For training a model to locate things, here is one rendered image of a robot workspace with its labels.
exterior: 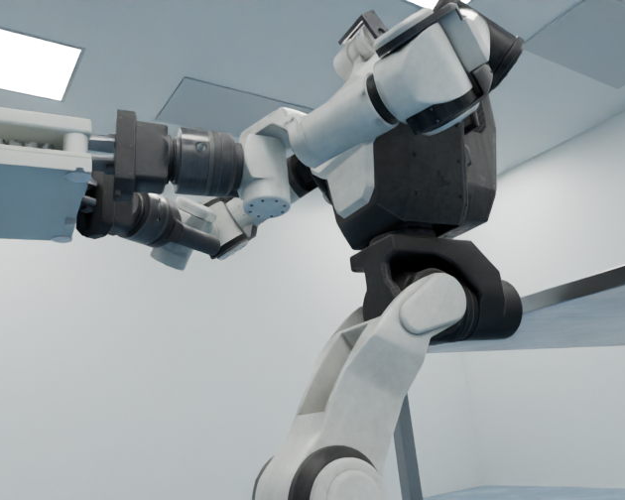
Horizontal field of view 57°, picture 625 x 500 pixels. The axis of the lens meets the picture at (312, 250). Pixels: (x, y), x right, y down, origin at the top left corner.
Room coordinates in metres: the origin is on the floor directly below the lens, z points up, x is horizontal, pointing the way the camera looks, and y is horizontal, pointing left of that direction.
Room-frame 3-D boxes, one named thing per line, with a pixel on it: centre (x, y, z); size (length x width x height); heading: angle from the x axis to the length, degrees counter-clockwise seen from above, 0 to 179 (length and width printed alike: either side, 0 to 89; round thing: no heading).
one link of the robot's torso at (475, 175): (1.00, -0.19, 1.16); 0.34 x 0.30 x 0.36; 30
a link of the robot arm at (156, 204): (0.84, 0.29, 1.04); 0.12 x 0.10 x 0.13; 152
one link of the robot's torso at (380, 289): (1.01, -0.22, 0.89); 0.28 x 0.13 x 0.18; 120
